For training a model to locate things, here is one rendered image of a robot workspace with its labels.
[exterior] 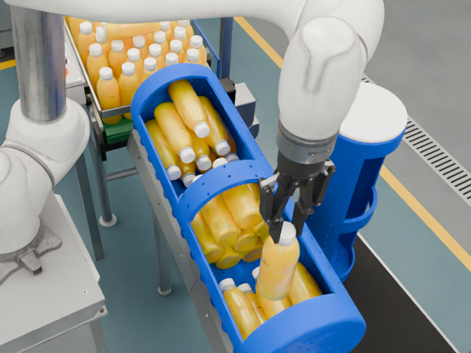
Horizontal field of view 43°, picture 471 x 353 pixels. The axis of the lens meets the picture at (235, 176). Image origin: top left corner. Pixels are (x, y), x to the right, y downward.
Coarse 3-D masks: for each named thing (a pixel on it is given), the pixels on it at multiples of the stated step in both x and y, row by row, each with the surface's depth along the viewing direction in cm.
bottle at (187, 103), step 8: (184, 80) 173; (168, 88) 173; (176, 88) 170; (184, 88) 170; (192, 88) 172; (176, 96) 169; (184, 96) 168; (192, 96) 168; (176, 104) 169; (184, 104) 166; (192, 104) 165; (200, 104) 167; (184, 112) 165; (192, 112) 164; (200, 112) 164; (184, 120) 166; (192, 120) 164; (200, 120) 164; (192, 128) 165
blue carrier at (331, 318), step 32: (192, 64) 171; (160, 96) 175; (224, 96) 168; (160, 160) 159; (256, 160) 150; (192, 192) 146; (320, 256) 135; (320, 288) 147; (224, 320) 133; (288, 320) 121; (320, 320) 120; (352, 320) 124; (256, 352) 122; (288, 352) 122; (320, 352) 130
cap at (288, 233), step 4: (284, 224) 109; (288, 224) 109; (292, 224) 109; (284, 228) 108; (288, 228) 108; (292, 228) 108; (284, 232) 108; (288, 232) 108; (292, 232) 108; (280, 236) 107; (284, 236) 107; (288, 236) 107; (292, 236) 107; (280, 240) 108; (284, 240) 107; (288, 240) 107; (292, 240) 108
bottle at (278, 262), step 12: (264, 252) 112; (276, 252) 109; (288, 252) 109; (264, 264) 113; (276, 264) 111; (288, 264) 111; (264, 276) 116; (276, 276) 114; (288, 276) 114; (264, 288) 119; (276, 288) 117; (288, 288) 119
